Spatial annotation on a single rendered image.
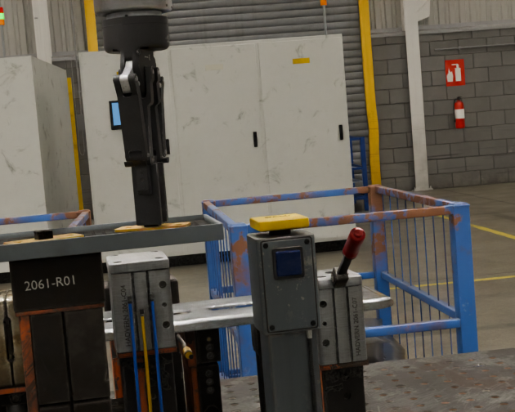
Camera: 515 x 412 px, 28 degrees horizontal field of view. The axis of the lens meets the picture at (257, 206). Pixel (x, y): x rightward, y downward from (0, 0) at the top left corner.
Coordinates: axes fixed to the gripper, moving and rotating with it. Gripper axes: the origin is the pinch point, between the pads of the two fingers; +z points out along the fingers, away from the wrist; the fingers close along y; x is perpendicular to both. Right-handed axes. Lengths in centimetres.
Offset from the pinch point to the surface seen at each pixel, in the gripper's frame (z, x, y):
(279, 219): 4.0, -14.8, 1.2
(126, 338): 18.8, 7.3, 8.9
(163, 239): 4.6, -3.2, -7.5
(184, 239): 4.7, -5.3, -6.7
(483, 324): 120, -55, 481
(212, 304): 20.1, 2.1, 37.0
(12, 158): 10, 335, 747
